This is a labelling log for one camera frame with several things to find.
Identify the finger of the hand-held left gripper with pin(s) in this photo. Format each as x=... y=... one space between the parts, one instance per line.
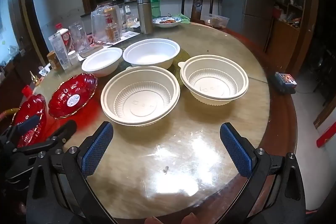
x=59 y=133
x=27 y=124

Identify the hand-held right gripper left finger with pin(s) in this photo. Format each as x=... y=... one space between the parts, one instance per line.
x=97 y=150

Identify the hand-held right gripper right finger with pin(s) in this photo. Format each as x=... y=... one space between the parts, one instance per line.
x=236 y=150

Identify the red glass plate with label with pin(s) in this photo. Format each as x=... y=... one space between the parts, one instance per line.
x=61 y=98

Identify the large beige plastic bowl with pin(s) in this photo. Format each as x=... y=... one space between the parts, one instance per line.
x=140 y=98

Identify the small beige plastic bowl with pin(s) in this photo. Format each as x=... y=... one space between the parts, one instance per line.
x=214 y=79

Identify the small white foam bowl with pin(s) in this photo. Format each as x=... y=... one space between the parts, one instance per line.
x=101 y=62

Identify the large white foam bowl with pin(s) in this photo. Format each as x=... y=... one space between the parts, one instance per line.
x=151 y=53

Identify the person's right hand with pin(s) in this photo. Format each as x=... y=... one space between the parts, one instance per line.
x=155 y=220

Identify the red yellow hoop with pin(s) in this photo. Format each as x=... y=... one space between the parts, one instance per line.
x=8 y=111

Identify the red plastic cup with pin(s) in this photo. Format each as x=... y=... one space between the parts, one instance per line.
x=26 y=90

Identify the golden gourd ornament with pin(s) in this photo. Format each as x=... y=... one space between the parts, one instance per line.
x=34 y=77

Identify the amber honey jar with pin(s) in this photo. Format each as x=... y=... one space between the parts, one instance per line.
x=53 y=61

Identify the small white pill bottle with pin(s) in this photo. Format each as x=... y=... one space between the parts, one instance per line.
x=73 y=58

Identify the white lotion tube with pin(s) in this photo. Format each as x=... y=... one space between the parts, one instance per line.
x=59 y=50

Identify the colourful card box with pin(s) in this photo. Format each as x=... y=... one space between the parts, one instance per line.
x=286 y=81

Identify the flat book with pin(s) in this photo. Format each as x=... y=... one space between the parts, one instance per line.
x=92 y=50

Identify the red packet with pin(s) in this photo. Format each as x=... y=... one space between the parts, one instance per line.
x=326 y=137

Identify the white liquor bottle red cap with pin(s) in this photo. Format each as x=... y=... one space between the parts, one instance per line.
x=66 y=36

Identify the clear glass mug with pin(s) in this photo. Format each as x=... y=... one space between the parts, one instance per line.
x=78 y=35

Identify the gold glitter turntable mat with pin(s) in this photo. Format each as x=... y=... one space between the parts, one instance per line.
x=183 y=54

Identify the amber liquor bottle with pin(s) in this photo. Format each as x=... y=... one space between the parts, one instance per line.
x=113 y=33

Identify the clear glass jar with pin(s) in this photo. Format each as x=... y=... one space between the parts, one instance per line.
x=98 y=22

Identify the printed paper sheets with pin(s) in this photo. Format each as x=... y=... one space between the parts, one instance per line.
x=127 y=35

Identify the clear plastic food container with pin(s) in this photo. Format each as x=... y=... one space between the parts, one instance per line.
x=216 y=20

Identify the clear water bottle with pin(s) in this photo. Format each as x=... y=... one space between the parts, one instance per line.
x=128 y=16

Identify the green cloth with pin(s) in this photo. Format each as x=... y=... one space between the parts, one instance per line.
x=184 y=18

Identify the stainless steel thermos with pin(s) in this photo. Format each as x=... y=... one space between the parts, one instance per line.
x=145 y=16

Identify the blue white plate with food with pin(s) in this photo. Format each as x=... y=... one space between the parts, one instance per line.
x=167 y=22

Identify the dark wooden chair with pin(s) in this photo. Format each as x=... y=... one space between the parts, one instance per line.
x=199 y=5

